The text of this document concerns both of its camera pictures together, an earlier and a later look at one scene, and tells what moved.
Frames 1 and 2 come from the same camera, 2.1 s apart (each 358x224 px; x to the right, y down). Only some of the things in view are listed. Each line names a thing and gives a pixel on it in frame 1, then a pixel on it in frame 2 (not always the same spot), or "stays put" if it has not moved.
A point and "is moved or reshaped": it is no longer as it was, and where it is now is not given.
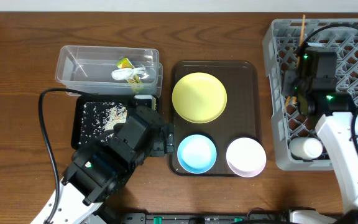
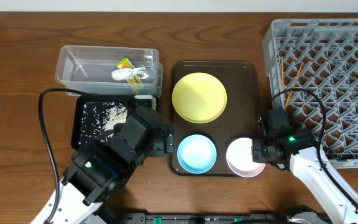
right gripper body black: [294, 86] → [263, 153]
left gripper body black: [161, 137] stays put
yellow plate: [199, 98] stays put
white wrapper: [126, 74] stays put
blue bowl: [196, 154] stays put
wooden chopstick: [294, 98] is moved or reshaped
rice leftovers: [99, 119] stays put
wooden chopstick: [288, 99] → [282, 73]
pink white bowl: [245, 157] stays put
